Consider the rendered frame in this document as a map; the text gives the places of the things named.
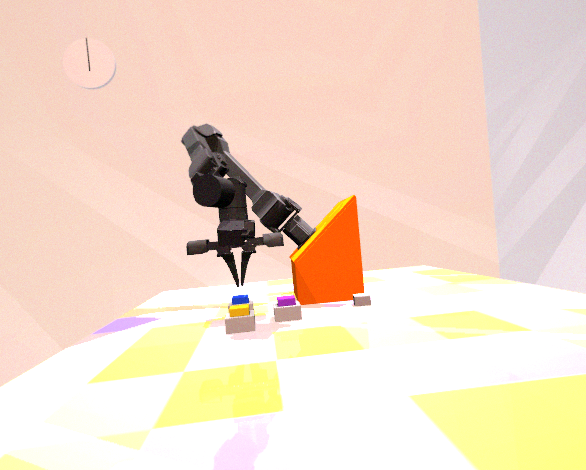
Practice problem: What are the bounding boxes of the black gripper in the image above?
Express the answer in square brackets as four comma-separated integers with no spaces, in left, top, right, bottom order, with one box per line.
[186,207,284,287]

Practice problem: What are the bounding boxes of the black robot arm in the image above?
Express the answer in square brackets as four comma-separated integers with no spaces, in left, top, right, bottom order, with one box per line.
[181,124,316,250]

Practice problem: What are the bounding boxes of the blue button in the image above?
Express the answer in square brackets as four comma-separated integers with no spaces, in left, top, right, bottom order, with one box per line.
[228,294,254,313]

